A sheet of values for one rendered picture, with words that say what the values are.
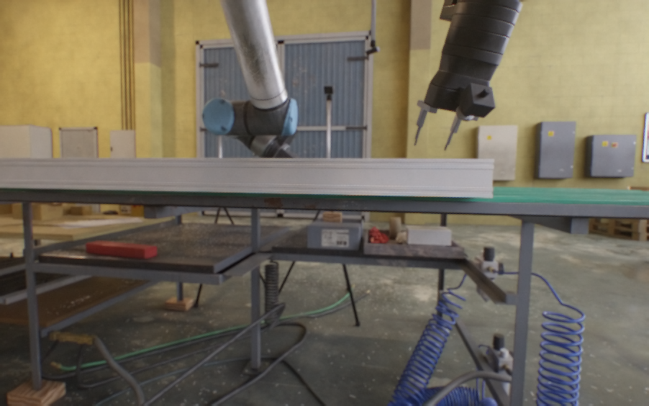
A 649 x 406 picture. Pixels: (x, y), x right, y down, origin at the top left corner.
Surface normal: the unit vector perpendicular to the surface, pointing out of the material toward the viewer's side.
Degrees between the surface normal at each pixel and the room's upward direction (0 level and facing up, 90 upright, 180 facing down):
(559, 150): 90
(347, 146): 90
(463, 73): 122
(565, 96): 90
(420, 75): 90
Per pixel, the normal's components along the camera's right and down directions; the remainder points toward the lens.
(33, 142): 0.99, 0.03
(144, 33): -0.15, 0.07
